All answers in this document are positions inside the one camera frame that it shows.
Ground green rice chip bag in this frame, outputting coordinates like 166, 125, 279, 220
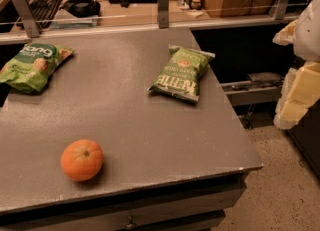
0, 43, 74, 93

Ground green jalapeno kettle chip bag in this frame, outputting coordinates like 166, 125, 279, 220
149, 45, 215, 103

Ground orange fruit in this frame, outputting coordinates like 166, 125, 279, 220
60, 139, 104, 181

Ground grey cabinet drawer front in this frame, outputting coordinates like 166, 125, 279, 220
0, 175, 246, 231

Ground small round brown object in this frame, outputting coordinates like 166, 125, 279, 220
191, 0, 202, 10

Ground black keyboard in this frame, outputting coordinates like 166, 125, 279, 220
29, 0, 63, 29

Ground grey drawer rail shelf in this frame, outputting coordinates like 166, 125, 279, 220
221, 72, 284, 106

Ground black headphones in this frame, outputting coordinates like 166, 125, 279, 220
61, 0, 100, 18

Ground middle metal bracket post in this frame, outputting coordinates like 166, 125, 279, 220
157, 0, 169, 29

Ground left metal bracket post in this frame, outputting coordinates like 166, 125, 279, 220
11, 0, 40, 38

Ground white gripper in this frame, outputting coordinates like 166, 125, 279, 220
272, 0, 320, 130

